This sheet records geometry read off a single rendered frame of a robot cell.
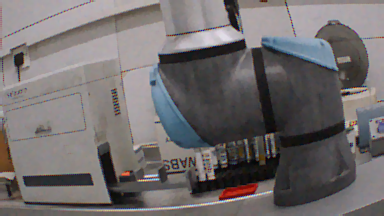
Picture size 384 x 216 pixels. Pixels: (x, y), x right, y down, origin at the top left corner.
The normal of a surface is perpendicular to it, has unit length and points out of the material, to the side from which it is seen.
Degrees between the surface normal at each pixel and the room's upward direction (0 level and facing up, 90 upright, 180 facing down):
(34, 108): 90
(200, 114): 103
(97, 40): 90
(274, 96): 97
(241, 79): 67
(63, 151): 90
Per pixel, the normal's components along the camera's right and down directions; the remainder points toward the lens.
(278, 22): -0.18, 0.11
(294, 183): -0.70, -0.13
